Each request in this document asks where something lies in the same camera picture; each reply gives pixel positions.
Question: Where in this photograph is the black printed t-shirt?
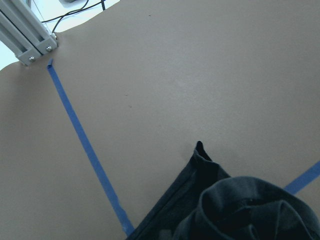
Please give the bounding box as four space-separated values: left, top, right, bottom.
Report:
129 141 320 240

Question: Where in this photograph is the brown table cover mat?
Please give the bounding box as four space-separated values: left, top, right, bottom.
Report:
0 0 320 240

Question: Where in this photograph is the aluminium frame post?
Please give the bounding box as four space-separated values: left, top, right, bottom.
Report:
0 0 58 66

